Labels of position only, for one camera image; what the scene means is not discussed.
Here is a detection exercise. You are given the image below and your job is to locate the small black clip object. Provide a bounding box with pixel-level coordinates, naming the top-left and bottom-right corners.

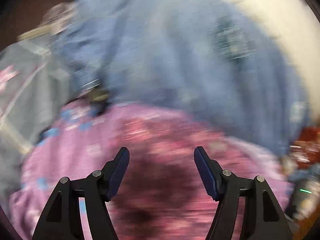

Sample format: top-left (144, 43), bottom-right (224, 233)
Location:
top-left (85, 87), bottom-right (111, 116)

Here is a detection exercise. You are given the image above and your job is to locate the maroon floral patterned garment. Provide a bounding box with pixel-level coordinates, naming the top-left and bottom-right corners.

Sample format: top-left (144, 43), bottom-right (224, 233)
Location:
top-left (107, 114), bottom-right (291, 240)

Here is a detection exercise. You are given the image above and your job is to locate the purple floral bed sheet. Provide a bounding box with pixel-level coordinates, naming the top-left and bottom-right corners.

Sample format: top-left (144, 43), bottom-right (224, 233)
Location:
top-left (10, 101), bottom-right (291, 239)

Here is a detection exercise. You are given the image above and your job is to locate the cluttered items pile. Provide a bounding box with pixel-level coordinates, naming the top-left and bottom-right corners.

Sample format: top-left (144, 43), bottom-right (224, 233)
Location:
top-left (285, 163), bottom-right (319, 220)

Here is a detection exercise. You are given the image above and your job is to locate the red plastic bag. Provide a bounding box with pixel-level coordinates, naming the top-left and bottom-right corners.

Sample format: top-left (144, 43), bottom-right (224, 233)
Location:
top-left (290, 127), bottom-right (319, 170)

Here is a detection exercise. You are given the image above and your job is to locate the grey star patterned pillow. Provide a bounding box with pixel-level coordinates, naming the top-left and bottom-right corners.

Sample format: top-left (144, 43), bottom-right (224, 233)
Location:
top-left (1, 36), bottom-right (73, 206)

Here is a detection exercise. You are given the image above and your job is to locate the blue plaid quilt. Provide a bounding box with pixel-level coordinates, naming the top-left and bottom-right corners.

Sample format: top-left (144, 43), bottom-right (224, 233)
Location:
top-left (52, 0), bottom-right (309, 156)

